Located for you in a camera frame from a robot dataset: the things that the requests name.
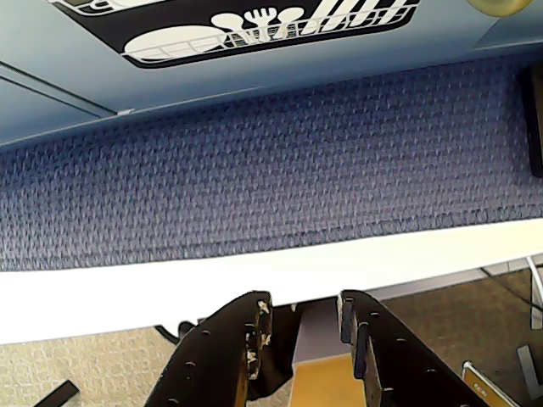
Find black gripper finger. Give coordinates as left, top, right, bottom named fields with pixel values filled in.
left=337, top=290, right=489, bottom=407
left=143, top=290, right=273, bottom=407

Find black rectangular block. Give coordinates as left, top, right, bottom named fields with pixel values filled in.
left=521, top=65, right=543, bottom=179

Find grey and tan table leg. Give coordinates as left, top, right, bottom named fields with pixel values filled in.
left=292, top=303, right=355, bottom=407

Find blue dishwasher door with sticker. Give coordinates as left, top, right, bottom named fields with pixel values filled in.
left=0, top=0, right=495, bottom=116

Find blue woven mat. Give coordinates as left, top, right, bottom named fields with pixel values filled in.
left=0, top=50, right=543, bottom=272

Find black flat bar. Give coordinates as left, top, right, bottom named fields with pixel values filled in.
left=37, top=380, right=80, bottom=407

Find blue wooden toy kitchen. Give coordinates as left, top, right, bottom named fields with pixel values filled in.
left=0, top=0, right=543, bottom=149

